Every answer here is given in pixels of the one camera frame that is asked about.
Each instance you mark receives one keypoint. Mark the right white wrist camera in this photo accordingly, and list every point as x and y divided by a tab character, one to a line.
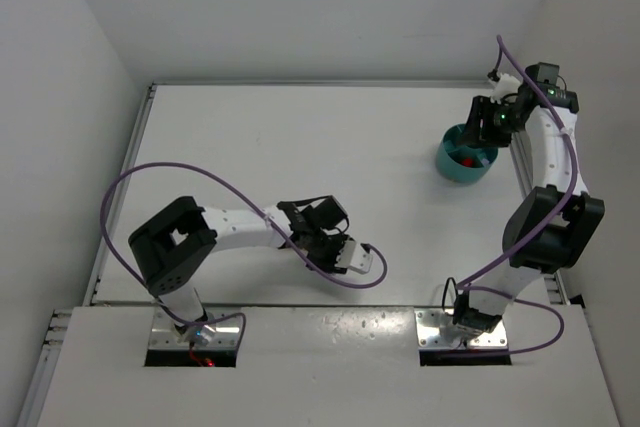
505	85

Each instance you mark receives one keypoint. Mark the teal round divided container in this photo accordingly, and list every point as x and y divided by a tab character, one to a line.
449	158

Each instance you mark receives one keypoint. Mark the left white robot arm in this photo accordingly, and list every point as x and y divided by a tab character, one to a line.
172	245

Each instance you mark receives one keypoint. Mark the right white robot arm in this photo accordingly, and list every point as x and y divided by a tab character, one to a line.
536	118

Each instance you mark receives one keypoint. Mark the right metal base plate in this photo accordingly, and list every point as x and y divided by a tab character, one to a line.
436	333

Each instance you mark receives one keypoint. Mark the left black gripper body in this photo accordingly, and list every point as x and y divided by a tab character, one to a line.
325	251

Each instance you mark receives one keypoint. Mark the metal base plate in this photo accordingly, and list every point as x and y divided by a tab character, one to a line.
436	333
219	336

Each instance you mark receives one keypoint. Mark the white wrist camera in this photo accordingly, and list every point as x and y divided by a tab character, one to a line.
505	85
355	257

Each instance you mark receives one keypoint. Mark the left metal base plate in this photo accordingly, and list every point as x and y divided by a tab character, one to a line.
219	336

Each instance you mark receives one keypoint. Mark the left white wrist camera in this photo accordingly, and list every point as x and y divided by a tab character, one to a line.
355	257

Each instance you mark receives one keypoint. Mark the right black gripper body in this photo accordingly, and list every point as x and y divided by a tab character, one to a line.
480	122

